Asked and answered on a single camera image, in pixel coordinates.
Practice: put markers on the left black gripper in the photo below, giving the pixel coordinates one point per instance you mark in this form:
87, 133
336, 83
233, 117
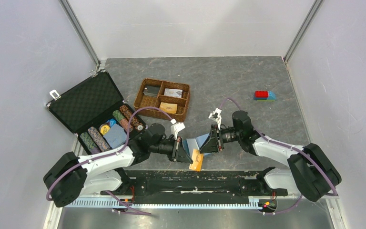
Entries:
178, 153

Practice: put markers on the black VIP card stack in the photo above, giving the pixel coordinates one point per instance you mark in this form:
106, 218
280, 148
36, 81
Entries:
151, 91

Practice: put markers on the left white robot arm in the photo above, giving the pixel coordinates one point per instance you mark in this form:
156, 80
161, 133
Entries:
73, 176

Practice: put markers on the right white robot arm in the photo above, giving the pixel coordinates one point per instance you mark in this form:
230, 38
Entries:
309, 172

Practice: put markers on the green chip row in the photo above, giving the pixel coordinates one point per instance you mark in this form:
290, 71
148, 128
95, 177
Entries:
89, 142

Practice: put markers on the black poker chip case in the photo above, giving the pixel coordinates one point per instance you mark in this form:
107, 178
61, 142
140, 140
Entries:
91, 103

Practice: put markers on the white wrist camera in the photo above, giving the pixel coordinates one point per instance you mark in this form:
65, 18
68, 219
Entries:
216, 116
176, 127

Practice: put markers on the brown woven divided basket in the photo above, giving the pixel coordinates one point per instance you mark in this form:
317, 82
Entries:
182, 103

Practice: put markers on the yellow poker chip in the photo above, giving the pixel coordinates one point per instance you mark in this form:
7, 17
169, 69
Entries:
104, 128

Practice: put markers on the orange black chip row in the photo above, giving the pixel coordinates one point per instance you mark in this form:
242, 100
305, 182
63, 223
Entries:
134, 121

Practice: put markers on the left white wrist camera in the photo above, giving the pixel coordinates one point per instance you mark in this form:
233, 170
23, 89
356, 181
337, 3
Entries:
176, 127

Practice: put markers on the gold VIP card stack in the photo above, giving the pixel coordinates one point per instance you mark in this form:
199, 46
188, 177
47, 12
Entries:
168, 107

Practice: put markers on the blue card holder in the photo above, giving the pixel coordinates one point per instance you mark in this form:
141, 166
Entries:
190, 144

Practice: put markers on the silver VIP card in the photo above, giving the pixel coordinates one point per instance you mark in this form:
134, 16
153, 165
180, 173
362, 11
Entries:
176, 93

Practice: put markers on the red white chip row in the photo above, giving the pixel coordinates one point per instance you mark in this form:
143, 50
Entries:
125, 124

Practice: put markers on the red blue toy brick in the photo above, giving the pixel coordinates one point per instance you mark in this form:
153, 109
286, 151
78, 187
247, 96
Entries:
264, 95

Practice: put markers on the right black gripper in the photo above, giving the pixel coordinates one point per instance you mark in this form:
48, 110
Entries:
211, 145

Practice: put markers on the blue playing card deck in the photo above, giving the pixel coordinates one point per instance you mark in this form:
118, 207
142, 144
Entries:
116, 136

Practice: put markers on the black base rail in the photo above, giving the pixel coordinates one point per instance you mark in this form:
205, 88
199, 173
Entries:
193, 187

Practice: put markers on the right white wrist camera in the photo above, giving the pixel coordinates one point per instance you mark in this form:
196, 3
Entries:
216, 116

